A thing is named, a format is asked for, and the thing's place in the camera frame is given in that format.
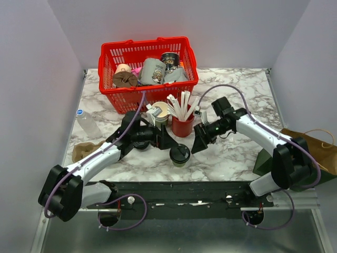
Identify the grey printed cup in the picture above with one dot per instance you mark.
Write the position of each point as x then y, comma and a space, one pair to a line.
152, 72

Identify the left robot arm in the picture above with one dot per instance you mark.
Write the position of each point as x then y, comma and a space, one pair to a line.
66, 189

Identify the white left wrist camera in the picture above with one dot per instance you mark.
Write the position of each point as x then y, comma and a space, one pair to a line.
152, 114

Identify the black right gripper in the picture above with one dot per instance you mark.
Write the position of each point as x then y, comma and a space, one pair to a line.
202, 137

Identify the green paper coffee cup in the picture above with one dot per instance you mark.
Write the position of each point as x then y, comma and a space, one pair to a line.
179, 164

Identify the white wrapped straws bundle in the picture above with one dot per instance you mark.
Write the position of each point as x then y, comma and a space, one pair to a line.
180, 108

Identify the red straw holder cup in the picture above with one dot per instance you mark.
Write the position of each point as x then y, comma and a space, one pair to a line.
182, 129

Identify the black plastic cup lid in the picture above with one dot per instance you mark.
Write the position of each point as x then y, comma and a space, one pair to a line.
180, 154

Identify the beige cup in basket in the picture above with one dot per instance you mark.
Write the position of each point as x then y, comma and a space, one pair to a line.
123, 68

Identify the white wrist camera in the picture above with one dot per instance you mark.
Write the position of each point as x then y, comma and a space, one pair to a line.
202, 114
152, 114

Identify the stack of green paper cups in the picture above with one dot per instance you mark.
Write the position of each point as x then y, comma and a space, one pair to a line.
164, 116

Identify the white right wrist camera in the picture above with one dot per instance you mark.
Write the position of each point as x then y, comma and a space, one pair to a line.
202, 114

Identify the stack of black cup lids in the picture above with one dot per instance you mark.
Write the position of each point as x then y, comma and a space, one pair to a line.
141, 145

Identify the red plastic shopping basket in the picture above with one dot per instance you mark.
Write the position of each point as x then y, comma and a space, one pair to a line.
135, 73

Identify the clear plastic water bottle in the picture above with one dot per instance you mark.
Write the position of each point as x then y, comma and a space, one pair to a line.
88, 124

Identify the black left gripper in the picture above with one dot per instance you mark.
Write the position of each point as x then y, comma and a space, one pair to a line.
162, 139

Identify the grey cloth in basket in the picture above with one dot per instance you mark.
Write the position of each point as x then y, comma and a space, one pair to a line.
177, 75

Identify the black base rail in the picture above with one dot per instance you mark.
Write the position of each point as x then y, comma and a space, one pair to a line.
186, 200

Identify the black printed can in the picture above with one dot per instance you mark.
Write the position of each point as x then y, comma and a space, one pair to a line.
171, 60

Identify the green bag holder stand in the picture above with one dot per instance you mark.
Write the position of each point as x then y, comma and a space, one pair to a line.
264, 162

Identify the brown cardboard cup carrier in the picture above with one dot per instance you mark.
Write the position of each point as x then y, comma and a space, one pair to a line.
82, 150

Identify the brown paper bag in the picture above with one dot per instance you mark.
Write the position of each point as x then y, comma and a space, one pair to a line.
324, 153

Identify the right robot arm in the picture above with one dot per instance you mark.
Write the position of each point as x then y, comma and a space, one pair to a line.
290, 161

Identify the brown crumpled cloth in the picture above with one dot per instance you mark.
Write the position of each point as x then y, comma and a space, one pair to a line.
125, 79

